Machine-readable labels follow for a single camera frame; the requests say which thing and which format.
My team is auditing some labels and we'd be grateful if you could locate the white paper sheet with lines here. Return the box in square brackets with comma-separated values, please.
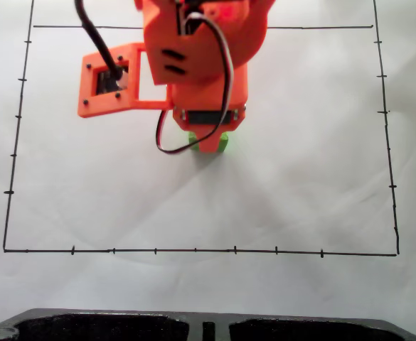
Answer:
[0, 0, 416, 323]

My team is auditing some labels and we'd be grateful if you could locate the orange camera mount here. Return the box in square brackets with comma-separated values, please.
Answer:
[76, 42, 176, 119]

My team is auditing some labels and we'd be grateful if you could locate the green textured foam block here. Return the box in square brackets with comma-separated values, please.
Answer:
[187, 131, 229, 154]

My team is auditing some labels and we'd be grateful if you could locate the thick black camera cable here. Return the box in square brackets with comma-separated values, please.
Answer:
[73, 0, 124, 82]

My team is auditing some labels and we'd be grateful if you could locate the black camera module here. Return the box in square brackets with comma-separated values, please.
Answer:
[94, 65, 129, 96]

